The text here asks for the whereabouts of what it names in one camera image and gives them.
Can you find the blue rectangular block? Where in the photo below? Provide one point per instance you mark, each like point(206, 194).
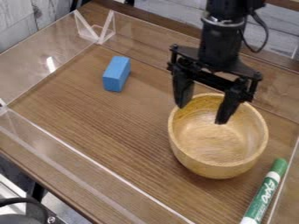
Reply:
point(117, 73)

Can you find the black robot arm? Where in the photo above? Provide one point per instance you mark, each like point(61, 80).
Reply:
point(213, 64)

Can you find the light wooden bowl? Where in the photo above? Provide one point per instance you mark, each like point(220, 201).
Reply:
point(218, 151)

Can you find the clear acrylic tray wall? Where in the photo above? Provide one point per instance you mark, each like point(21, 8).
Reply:
point(95, 145)

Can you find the green expo marker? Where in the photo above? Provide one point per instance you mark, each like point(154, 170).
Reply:
point(260, 204)

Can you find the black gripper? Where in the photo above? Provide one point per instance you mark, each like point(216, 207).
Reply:
point(237, 79)

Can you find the black equipment with cable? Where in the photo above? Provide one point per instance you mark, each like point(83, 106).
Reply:
point(27, 211)

